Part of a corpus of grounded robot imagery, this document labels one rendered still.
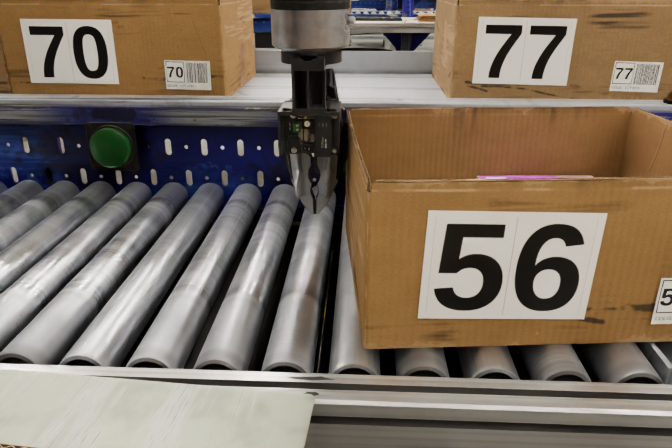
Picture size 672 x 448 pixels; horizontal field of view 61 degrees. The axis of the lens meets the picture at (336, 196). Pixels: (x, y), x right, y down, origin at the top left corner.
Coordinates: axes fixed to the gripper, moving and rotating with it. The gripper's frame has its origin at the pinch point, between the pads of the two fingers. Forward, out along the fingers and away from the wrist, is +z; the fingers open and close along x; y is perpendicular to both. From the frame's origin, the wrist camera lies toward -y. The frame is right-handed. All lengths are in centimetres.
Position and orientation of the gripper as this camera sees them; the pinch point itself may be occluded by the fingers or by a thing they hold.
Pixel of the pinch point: (315, 202)
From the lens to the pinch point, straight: 75.2
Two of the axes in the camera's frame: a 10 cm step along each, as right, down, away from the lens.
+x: 10.0, 0.2, -0.5
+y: -0.5, 3.6, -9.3
